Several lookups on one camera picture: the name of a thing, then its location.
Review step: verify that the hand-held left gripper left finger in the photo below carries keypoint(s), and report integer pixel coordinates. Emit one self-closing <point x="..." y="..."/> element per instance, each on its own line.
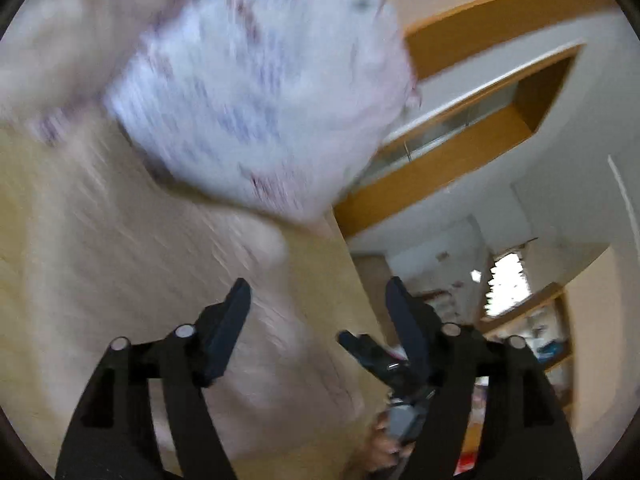
<point x="225" y="340"/>

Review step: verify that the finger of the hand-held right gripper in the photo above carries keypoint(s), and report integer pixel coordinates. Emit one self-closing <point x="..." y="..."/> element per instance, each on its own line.
<point x="370" y="352"/>

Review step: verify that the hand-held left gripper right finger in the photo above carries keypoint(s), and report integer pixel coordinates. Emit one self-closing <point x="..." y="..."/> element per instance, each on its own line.
<point x="410" y="325"/>

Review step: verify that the person's right hand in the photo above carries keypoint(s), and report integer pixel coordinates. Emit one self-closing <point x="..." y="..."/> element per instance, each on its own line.
<point x="380" y="460"/>

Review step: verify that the orange patterned bed sheet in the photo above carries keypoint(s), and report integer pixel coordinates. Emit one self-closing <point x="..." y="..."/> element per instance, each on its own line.
<point x="320" y="280"/>

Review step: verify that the window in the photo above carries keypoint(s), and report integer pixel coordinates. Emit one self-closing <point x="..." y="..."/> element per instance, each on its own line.
<point x="510" y="285"/>

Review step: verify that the wooden shelf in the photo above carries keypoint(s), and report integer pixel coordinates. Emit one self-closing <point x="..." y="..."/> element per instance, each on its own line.
<point x="540" y="292"/>

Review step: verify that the wooden headboard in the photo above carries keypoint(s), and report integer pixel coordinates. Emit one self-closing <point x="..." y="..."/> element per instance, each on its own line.
<point x="450" y="160"/>

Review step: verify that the lavender print pillow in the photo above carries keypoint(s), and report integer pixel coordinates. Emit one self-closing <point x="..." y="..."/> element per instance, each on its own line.
<point x="260" y="85"/>

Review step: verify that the pink floral pillow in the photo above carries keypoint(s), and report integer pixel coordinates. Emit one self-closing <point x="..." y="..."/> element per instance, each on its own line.
<point x="75" y="35"/>

